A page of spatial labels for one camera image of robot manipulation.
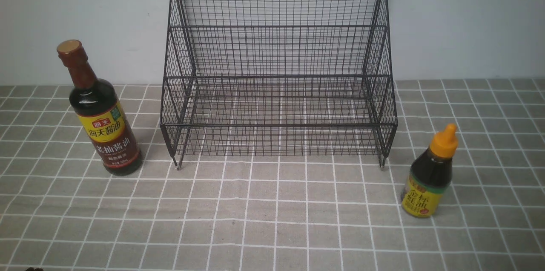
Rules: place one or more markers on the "small orange-capped sauce bottle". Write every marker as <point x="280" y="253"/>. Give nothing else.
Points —
<point x="430" y="174"/>

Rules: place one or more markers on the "grey checked tablecloth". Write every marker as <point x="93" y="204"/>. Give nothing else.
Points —
<point x="62" y="211"/>

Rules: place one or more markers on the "tall dark soy sauce bottle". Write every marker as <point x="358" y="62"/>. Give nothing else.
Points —
<point x="97" y="106"/>

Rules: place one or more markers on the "black wire mesh rack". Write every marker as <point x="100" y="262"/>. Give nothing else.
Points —
<point x="278" y="78"/>

